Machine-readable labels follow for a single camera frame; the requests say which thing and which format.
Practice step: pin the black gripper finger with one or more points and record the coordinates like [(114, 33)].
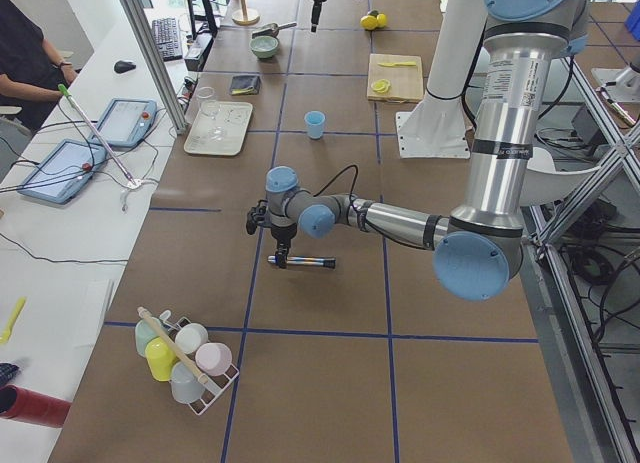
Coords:
[(315, 15), (281, 254)]

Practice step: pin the steel muddler black tip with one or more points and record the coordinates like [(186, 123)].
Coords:
[(303, 261)]

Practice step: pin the wooden cup tree stand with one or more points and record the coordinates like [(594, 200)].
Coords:
[(245, 16)]

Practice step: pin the light blue cup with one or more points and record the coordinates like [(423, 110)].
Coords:
[(315, 124)]

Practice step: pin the white cup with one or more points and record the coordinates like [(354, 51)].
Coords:
[(191, 337)]

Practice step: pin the pink cup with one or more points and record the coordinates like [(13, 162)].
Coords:
[(213, 358)]

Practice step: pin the mint green cup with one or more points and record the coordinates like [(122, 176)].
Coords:
[(143, 335)]

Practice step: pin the yellow cup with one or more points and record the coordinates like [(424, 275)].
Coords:
[(160, 359)]

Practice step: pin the grey blue cup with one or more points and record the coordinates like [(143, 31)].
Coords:
[(184, 386)]

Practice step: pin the green bowl with ice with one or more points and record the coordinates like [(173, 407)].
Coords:
[(264, 47)]

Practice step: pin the yellow plastic knife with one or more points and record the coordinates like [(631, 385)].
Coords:
[(396, 64)]

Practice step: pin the grey folded cloth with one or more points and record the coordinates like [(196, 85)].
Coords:
[(245, 85)]

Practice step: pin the wooden cutting board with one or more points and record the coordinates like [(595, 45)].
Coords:
[(406, 83)]

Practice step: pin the beige bear tray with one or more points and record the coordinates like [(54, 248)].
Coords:
[(234, 118)]

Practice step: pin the wine glass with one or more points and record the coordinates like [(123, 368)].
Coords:
[(209, 107)]

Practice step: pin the black keyboard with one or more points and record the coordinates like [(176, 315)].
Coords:
[(166, 35)]

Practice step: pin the far teach pendant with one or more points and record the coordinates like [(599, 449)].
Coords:
[(125, 122)]

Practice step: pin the teach pendant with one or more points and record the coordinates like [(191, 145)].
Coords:
[(64, 172), (125, 122)]

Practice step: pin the black computer mouse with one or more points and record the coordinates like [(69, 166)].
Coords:
[(123, 66)]

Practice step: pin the near teach pendant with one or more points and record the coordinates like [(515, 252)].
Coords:
[(64, 172)]

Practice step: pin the white chair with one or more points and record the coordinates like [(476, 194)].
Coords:
[(543, 183)]

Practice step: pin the pink green rod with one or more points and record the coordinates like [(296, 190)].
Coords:
[(132, 182)]

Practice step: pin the yellow spatula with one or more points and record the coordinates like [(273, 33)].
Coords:
[(7, 327)]

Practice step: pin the person in black shirt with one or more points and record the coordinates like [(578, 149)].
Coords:
[(32, 69)]

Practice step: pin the red bottle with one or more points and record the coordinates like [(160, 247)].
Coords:
[(23, 405)]

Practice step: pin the white wire cup rack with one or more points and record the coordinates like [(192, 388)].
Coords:
[(214, 386)]

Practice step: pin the aluminium frame post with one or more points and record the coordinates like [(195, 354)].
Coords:
[(136, 16)]

